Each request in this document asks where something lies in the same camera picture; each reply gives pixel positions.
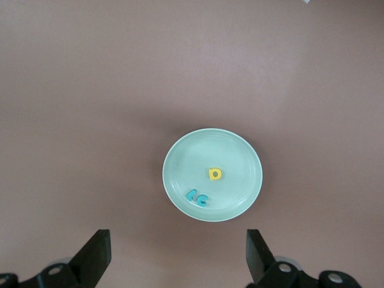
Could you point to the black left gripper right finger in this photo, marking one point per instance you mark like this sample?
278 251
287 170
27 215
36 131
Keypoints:
259 258

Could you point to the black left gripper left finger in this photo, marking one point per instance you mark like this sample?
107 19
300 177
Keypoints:
96 255

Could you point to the teal foam letter c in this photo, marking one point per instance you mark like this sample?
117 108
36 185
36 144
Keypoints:
199 199

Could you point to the teal foam letter r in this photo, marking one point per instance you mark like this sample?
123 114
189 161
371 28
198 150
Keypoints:
189 195

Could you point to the yellow foam letter d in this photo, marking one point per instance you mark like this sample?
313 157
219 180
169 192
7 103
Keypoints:
210 177

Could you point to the green round plate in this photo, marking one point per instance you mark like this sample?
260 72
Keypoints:
228 156

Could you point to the brown table cover mat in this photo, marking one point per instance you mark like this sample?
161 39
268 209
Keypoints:
90 90

